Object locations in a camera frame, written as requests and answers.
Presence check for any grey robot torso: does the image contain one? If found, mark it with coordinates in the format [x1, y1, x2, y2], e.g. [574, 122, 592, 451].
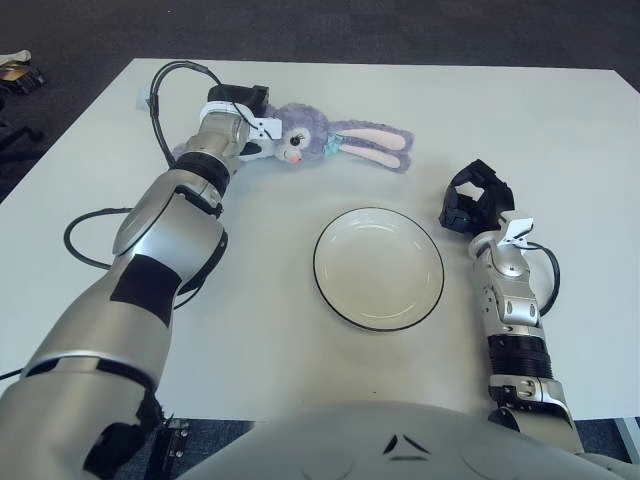
[169, 399, 640, 480]

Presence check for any white table leg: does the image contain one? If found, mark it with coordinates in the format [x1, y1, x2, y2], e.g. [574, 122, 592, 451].
[612, 414, 640, 451]

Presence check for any black yellow box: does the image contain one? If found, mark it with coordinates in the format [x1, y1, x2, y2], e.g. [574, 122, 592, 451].
[0, 59, 46, 94]

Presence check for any black under-table bracket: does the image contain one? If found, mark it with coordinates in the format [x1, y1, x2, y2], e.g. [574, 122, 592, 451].
[149, 417, 191, 480]

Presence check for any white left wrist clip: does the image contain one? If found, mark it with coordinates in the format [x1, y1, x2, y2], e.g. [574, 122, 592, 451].
[249, 115, 282, 142]

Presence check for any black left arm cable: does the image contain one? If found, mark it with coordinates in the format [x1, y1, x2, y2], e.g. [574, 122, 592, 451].
[63, 60, 224, 301]

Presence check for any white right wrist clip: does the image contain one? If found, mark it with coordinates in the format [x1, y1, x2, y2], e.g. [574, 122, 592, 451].
[499, 216, 535, 246]

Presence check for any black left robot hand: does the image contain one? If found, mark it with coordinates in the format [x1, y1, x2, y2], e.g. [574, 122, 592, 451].
[207, 84, 271, 160]

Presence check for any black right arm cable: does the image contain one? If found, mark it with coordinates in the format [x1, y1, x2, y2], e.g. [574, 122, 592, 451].
[524, 242, 560, 316]

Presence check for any black floor stand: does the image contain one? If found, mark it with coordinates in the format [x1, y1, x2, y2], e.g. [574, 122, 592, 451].
[0, 119, 41, 164]

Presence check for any white plate with black rim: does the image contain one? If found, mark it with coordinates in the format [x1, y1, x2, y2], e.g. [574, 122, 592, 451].
[312, 205, 445, 332]

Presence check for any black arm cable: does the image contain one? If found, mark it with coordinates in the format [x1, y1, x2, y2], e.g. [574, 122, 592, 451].
[524, 242, 560, 316]
[63, 60, 224, 301]

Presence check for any purple plush bunny doll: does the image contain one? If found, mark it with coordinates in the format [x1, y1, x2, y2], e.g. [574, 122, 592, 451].
[172, 102, 415, 175]

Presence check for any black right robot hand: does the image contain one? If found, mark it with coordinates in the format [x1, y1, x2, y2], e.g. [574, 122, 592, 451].
[438, 159, 516, 234]

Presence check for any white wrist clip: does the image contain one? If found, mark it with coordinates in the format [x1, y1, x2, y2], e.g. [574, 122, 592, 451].
[499, 216, 535, 246]
[249, 115, 282, 142]

